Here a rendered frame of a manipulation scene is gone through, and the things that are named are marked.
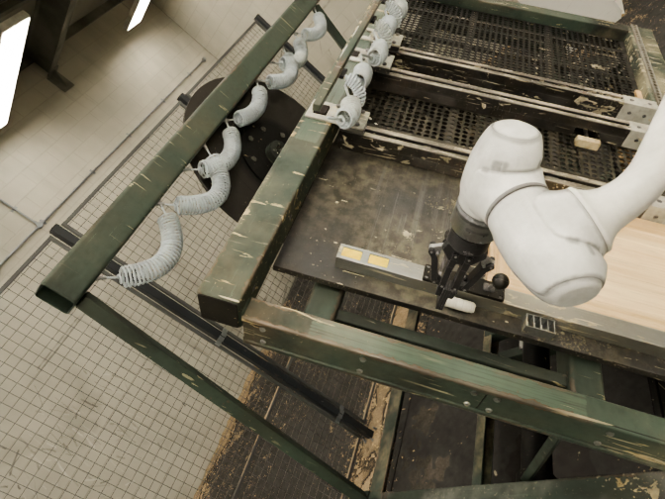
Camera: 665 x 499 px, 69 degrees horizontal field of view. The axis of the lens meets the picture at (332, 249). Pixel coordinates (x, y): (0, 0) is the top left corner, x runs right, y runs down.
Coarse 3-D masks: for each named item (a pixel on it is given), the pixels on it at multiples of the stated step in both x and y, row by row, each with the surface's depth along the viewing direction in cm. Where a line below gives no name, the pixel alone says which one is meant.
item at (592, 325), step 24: (336, 264) 123; (360, 264) 120; (408, 264) 121; (432, 288) 119; (504, 312) 118; (528, 312) 115; (552, 312) 115; (576, 312) 116; (600, 336) 114; (624, 336) 112; (648, 336) 113
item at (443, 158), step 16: (352, 80) 145; (368, 112) 153; (352, 128) 148; (368, 128) 154; (352, 144) 154; (368, 144) 153; (384, 144) 151; (400, 144) 150; (416, 144) 152; (432, 144) 151; (400, 160) 154; (416, 160) 152; (432, 160) 150; (448, 160) 149; (464, 160) 147; (544, 176) 145; (560, 176) 146; (576, 176) 147; (656, 208) 141
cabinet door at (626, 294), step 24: (624, 240) 138; (648, 240) 139; (504, 264) 127; (624, 264) 131; (648, 264) 132; (624, 288) 126; (648, 288) 126; (600, 312) 119; (624, 312) 120; (648, 312) 121
